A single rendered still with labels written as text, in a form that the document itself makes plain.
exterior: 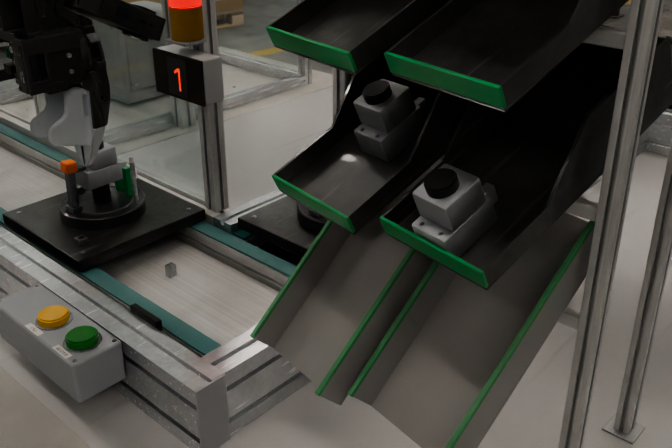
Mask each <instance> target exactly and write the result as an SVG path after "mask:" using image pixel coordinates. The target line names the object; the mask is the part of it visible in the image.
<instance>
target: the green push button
mask: <svg viewBox="0 0 672 448"><path fill-rule="evenodd" d="M98 340H99V335H98V330H97V329H96V328H94V327H92V326H79V327H75V328H73V329H72V330H70V331H69V332H68V333H67V334H66V336H65V341H66V345H67V347H68V348H70V349H73V350H82V349H87V348H89V347H92V346H93V345H95V344H96V343H97V342H98Z"/></svg>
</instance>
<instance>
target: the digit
mask: <svg viewBox="0 0 672 448"><path fill-rule="evenodd" d="M166 60H167V70H168V81H169V91H170V93H172V94H175V95H178V96H181V97H184V98H187V99H189V98H188V87H187V75H186V63H185V61H184V60H181V59H177V58H174V57H170V56H167V55H166Z"/></svg>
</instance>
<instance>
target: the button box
mask: <svg viewBox="0 0 672 448"><path fill-rule="evenodd" d="M53 305H61V306H65V307H67V308H68V309H69V313H70V319H69V320H68V321H67V322H66V323H65V324H63V325H61V326H58V327H53V328H45V327H42V326H40V325H39V324H38V319H37V315H38V313H39V312H40V311H41V310H43V309H44V308H46V307H49V306H53ZM79 326H92V327H94V328H96V329H97V330H98V335H99V340H98V342H97V343H96V344H95V345H93V346H92V347H89V348H87V349H82V350H73V349H70V348H68V347H67V345H66V341H65V336H66V334H67V333H68V332H69V331H70V330H72V329H73V328H75V327H79ZM0 335H1V337H2V338H3V339H4V340H5V341H6V342H7V343H9V344H10V345H11V346H12V347H13V348H15V349H16V350H17V351H18V352H19V353H20V354H22V355H23V356H24V357H25V358H26V359H28V360H29V361H30V362H31V363H32V364H33V365H35V366H36V367H37V368H38V369H39V370H41V371H42V372H43V373H44V374H45V375H46V376H48V377H49V378H50V379H51V380H52V381H53V382H55V383H56V384H57V385H58V386H59V387H61V388H62V389H63V390H64V391H65V392H66V393H68V394H69V395H70V396H71V397H72V398H74V399H75V400H76V401H77V402H79V403H82V402H83V401H85V400H87V399H89V398H91V397H92V396H94V395H96V394H98V393H100V392H101V391H103V390H105V389H107V388H109V387H110V386H112V385H114V384H116V383H118V382H119V381H121V380H123V379H125V378H126V371H125V364H124V357H123V350H122V344H121V341H120V340H119V339H117V338H116V337H114V336H113V335H112V334H110V333H109V332H107V331H106V330H105V329H103V328H102V327H100V326H99V325H97V324H96V323H95V322H93V321H92V320H90V319H89V318H88V317H86V316H85V315H83V314H82V313H81V312H79V311H78V310H76V309H75V308H73V307H72V306H71V305H69V304H68V303H66V302H65V301H64V300H62V299H61V298H59V297H58V296H57V295H55V294H54V293H52V292H51V291H50V290H48V289H47V288H45V287H44V286H42V285H41V284H36V285H33V286H31V287H29V288H26V289H24V290H21V291H19V292H17V293H14V294H12V295H10V296H7V297H5V298H2V299H0Z"/></svg>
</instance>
